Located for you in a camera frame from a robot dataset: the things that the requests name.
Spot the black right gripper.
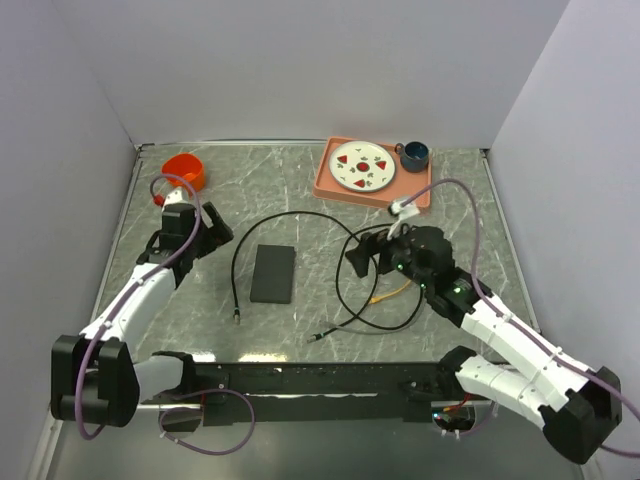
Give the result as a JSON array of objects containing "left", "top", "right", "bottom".
[{"left": 344, "top": 218, "right": 432, "bottom": 289}]

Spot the black ethernet cable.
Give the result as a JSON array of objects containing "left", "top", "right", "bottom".
[{"left": 231, "top": 210, "right": 426, "bottom": 345}]

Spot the black network switch box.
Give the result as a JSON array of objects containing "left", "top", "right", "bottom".
[{"left": 250, "top": 244, "right": 296, "bottom": 304}]

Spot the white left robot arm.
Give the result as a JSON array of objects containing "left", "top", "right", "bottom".
[{"left": 50, "top": 201, "right": 233, "bottom": 440}]

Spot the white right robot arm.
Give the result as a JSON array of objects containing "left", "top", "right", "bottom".
[{"left": 345, "top": 226, "right": 622, "bottom": 465}]

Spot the orange plastic cup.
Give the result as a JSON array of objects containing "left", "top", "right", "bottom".
[{"left": 161, "top": 153, "right": 206, "bottom": 191}]

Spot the white strawberry pattern plate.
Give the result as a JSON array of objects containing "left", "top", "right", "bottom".
[{"left": 328, "top": 141, "right": 396, "bottom": 193}]

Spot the dark blue mug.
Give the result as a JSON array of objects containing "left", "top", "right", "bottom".
[{"left": 394, "top": 141, "right": 431, "bottom": 173}]

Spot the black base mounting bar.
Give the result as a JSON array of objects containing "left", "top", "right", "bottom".
[{"left": 145, "top": 362, "right": 465, "bottom": 426}]

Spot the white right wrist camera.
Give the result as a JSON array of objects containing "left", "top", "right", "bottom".
[{"left": 387, "top": 197, "right": 420, "bottom": 241}]

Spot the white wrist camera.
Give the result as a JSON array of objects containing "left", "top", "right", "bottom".
[
  {"left": 387, "top": 197, "right": 420, "bottom": 241},
  {"left": 152, "top": 188, "right": 191, "bottom": 208}
]

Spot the yellow ethernet cable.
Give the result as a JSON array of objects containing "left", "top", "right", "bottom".
[{"left": 369, "top": 279, "right": 414, "bottom": 305}]

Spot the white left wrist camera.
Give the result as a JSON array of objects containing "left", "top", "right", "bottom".
[{"left": 152, "top": 188, "right": 191, "bottom": 208}]

